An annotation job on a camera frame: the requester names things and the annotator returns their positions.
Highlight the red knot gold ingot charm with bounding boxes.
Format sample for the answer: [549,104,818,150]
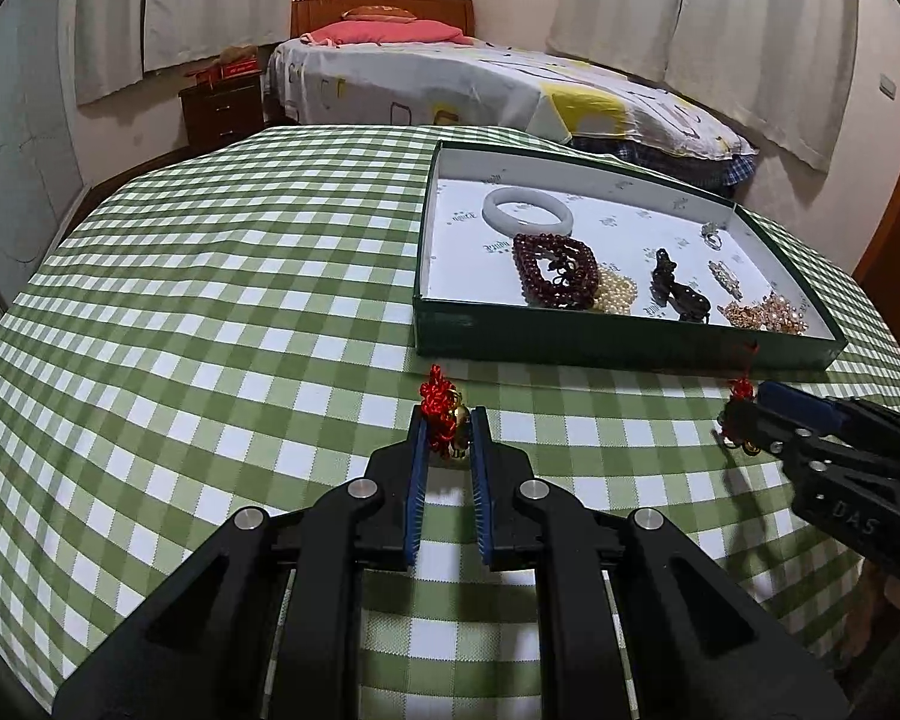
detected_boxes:
[717,341,761,457]

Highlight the red knot gold turtle charm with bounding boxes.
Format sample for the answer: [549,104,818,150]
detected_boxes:
[419,364,470,460]

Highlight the black gourd pendant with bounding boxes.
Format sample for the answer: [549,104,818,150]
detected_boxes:
[650,249,710,323]

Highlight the silver rhinestone clip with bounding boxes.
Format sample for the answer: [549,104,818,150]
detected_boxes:
[709,260,743,301]

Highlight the gold pearl bracelet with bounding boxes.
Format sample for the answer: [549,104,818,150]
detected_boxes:
[590,265,639,317]

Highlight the dark red bead bracelet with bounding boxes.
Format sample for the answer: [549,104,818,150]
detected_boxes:
[510,232,603,311]

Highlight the white jade bangle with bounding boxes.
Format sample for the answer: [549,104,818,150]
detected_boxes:
[482,187,574,238]

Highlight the person's hand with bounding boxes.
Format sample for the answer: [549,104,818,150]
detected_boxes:
[839,559,900,663]

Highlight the green checkered tablecloth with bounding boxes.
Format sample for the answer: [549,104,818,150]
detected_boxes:
[0,127,860,709]

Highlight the green shallow cardboard box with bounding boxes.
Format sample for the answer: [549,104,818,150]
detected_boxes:
[413,142,847,372]

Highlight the bed with patterned sheet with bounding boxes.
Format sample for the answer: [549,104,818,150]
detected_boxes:
[266,39,759,197]

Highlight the right white curtain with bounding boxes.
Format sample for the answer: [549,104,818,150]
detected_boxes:
[548,0,859,172]

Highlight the white curtain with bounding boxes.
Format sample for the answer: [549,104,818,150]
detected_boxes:
[74,0,290,106]
[548,0,859,172]

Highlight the dark wooden nightstand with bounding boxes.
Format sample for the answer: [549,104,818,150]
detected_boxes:
[178,75,265,156]

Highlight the red items on nightstand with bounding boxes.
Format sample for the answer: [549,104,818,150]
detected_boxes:
[187,46,261,88]

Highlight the pink pillow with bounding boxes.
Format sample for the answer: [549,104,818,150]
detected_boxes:
[301,20,473,47]

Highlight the orange embroidered pillow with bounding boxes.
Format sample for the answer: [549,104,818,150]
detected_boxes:
[341,4,418,25]

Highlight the wooden headboard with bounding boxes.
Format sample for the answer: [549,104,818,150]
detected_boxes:
[289,0,476,37]

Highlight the left white curtain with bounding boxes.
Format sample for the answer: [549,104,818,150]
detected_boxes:
[74,0,290,106]

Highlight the wall light switch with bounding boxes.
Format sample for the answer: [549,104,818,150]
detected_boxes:
[878,75,896,99]

